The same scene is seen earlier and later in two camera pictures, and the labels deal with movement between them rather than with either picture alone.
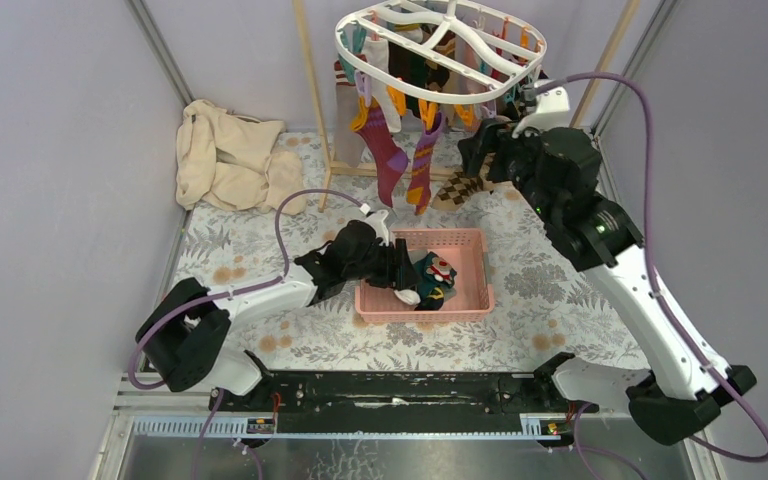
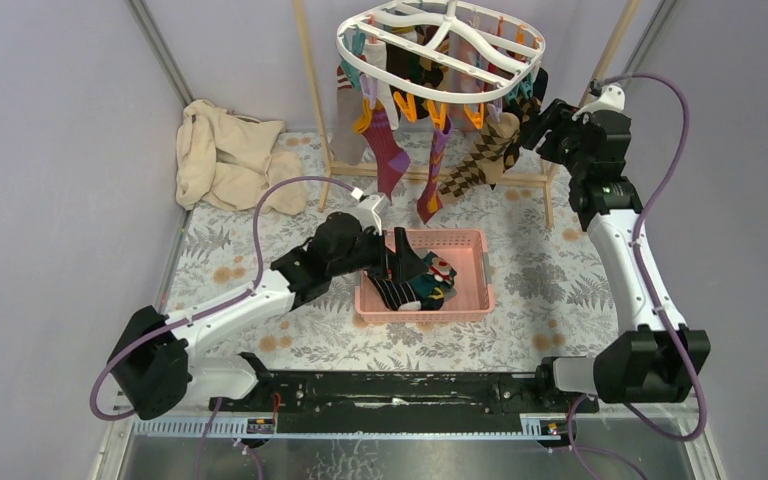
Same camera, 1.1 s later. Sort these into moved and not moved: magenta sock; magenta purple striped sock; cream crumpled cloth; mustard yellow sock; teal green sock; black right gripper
Moved: magenta purple striped sock; black right gripper
Not moved: mustard yellow sock; magenta sock; teal green sock; cream crumpled cloth
